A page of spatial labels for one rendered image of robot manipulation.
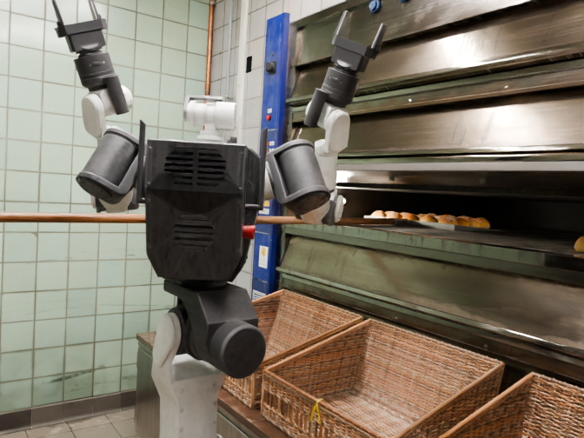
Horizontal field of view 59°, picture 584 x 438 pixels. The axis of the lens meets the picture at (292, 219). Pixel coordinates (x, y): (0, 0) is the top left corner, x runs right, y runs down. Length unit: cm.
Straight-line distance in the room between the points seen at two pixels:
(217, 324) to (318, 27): 164
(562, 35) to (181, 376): 133
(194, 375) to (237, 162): 54
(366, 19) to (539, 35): 77
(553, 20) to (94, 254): 239
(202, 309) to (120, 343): 208
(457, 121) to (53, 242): 210
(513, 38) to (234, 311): 113
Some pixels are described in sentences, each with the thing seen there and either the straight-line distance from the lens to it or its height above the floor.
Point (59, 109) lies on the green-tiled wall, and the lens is 297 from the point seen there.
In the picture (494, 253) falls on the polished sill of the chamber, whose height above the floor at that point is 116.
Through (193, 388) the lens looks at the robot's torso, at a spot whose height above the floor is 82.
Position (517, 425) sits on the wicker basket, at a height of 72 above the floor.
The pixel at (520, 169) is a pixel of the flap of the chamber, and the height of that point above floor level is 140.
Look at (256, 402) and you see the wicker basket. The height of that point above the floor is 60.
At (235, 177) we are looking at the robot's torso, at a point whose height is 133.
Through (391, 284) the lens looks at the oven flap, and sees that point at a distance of 192.
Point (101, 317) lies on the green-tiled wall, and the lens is 310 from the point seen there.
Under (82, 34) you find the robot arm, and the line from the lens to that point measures 144.
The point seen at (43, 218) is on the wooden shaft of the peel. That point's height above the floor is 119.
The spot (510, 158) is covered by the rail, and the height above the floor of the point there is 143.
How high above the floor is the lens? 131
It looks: 3 degrees down
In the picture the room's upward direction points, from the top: 3 degrees clockwise
